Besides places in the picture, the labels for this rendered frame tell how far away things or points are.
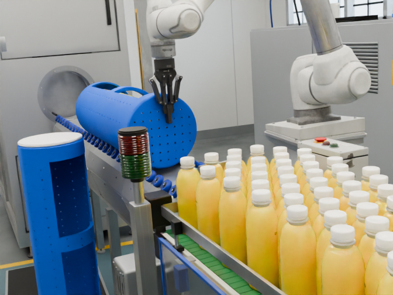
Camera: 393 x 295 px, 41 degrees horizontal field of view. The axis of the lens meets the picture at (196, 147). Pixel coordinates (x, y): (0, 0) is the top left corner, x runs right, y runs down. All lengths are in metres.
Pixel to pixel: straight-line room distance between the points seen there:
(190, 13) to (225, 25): 5.52
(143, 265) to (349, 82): 1.13
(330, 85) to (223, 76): 5.25
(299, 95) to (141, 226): 1.22
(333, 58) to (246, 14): 5.38
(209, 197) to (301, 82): 0.98
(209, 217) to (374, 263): 0.55
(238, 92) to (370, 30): 4.13
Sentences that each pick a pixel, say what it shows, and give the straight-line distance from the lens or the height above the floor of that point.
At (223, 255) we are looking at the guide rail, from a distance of 1.17.
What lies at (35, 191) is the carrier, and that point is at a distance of 2.36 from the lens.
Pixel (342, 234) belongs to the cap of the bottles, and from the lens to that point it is 0.90.
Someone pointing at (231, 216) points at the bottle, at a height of 1.03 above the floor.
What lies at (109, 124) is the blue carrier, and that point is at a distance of 2.16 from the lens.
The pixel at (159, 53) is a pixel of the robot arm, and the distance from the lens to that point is 1.90.
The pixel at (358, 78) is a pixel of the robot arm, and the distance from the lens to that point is 2.01.
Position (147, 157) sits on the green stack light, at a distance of 1.09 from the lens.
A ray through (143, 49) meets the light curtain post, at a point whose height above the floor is 1.37.
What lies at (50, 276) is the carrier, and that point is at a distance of 2.48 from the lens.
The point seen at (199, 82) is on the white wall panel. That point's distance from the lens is 7.12.
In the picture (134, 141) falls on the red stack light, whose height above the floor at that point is 1.24.
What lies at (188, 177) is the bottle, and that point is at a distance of 1.43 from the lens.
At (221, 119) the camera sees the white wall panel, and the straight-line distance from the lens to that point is 7.28.
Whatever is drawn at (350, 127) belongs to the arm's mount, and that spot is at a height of 1.03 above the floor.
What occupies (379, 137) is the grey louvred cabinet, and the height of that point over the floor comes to 0.75.
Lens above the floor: 1.44
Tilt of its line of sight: 12 degrees down
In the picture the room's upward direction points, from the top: 4 degrees counter-clockwise
